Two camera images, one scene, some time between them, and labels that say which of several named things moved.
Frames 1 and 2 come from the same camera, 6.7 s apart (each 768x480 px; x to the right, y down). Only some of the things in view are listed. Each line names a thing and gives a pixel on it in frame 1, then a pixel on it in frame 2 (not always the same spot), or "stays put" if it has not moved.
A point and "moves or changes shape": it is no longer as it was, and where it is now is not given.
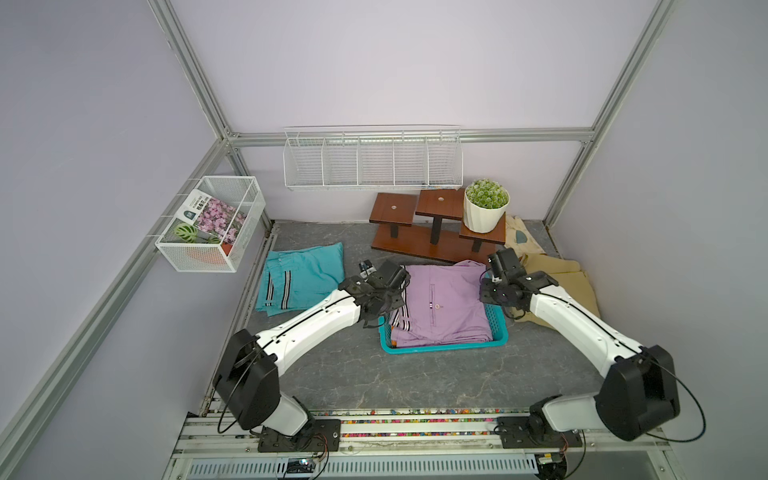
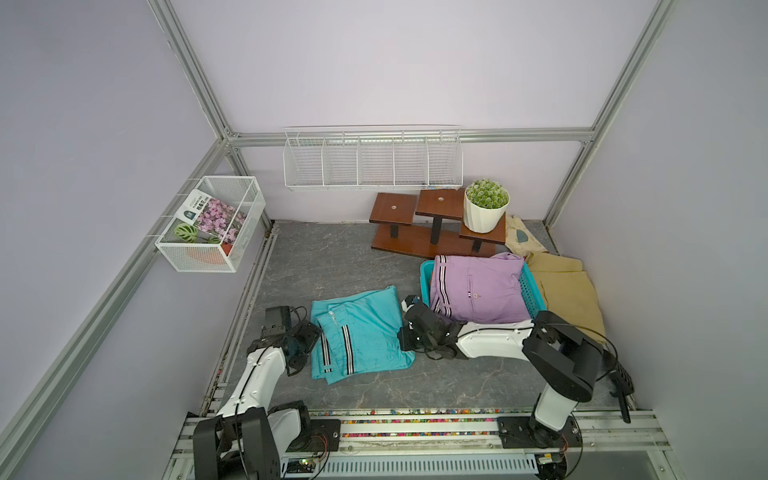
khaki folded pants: x=571 y=282 stays put
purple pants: x=443 y=303 moves or changes shape
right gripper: x=484 y=291 -> x=403 y=336
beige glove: x=518 y=237 stays put
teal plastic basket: x=497 y=325 -> x=533 y=297
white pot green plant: x=486 y=201 stays put
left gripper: x=397 y=301 -> x=310 y=332
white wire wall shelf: x=373 y=157 stays put
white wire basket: x=213 y=228 stays put
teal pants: x=296 y=278 -> x=358 y=334
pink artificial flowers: x=221 y=220 stays put
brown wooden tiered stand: x=430 y=224 stays put
